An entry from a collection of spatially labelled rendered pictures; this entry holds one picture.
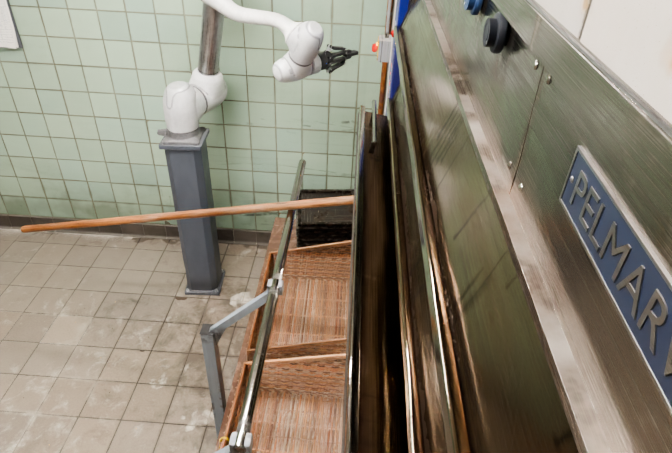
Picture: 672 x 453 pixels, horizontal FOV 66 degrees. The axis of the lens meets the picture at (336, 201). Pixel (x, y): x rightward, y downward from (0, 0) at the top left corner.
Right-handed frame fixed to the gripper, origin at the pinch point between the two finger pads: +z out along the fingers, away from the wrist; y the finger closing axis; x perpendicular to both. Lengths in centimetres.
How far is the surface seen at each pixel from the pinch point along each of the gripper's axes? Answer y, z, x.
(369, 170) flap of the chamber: 5, -60, 73
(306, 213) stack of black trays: 63, -38, 15
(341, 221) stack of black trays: 63, -29, 30
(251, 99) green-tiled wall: 42, -11, -67
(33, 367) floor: 146, -156, -56
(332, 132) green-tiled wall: 60, 22, -34
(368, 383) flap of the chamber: 5, -114, 127
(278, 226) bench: 88, -35, -11
